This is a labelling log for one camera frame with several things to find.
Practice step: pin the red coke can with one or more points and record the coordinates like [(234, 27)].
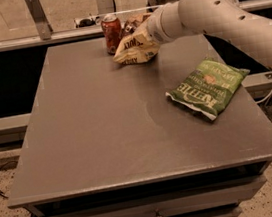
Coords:
[(111, 27)]

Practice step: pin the metal drawer knob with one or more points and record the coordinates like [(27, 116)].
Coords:
[(157, 216)]

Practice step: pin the brown Late July chip bag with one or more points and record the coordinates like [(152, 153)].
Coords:
[(136, 46)]

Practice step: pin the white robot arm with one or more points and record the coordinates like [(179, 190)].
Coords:
[(222, 19)]

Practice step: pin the green Kettle chip bag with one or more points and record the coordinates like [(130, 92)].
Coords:
[(209, 88)]

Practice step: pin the grey drawer cabinet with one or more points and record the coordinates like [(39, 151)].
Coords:
[(103, 140)]

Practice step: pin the metal window rail frame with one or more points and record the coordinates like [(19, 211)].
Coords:
[(48, 33)]

